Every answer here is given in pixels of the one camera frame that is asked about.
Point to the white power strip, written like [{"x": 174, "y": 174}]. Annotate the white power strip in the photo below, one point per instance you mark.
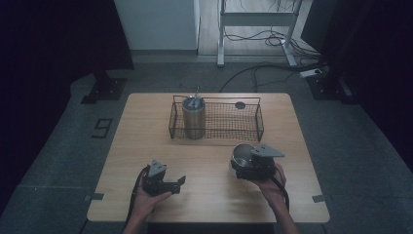
[{"x": 310, "y": 73}]

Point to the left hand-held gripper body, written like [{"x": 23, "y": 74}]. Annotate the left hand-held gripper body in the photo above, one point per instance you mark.
[{"x": 156, "y": 177}]

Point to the person's right hand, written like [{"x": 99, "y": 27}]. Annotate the person's right hand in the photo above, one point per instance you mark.
[{"x": 271, "y": 191}]

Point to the white metal desk frame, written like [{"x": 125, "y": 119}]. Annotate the white metal desk frame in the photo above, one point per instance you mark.
[{"x": 256, "y": 19}]

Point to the small dark round disc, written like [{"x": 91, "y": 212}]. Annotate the small dark round disc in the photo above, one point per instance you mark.
[{"x": 240, "y": 105}]

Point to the person's left hand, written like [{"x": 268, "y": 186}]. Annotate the person's left hand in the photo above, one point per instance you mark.
[{"x": 146, "y": 203}]

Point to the grey tape strip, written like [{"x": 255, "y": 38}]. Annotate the grey tape strip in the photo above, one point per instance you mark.
[
  {"x": 319, "y": 198},
  {"x": 94, "y": 196}
]

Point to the dark curtain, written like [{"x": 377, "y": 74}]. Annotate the dark curtain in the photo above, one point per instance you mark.
[
  {"x": 367, "y": 65},
  {"x": 48, "y": 65}
]

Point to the black stand base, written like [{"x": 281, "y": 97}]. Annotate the black stand base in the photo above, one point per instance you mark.
[
  {"x": 331, "y": 87},
  {"x": 105, "y": 89}
]

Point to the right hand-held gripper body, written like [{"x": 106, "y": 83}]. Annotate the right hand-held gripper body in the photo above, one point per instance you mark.
[{"x": 259, "y": 162}]

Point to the metal utensil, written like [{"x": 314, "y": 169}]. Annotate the metal utensil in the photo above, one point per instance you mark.
[{"x": 195, "y": 96}]

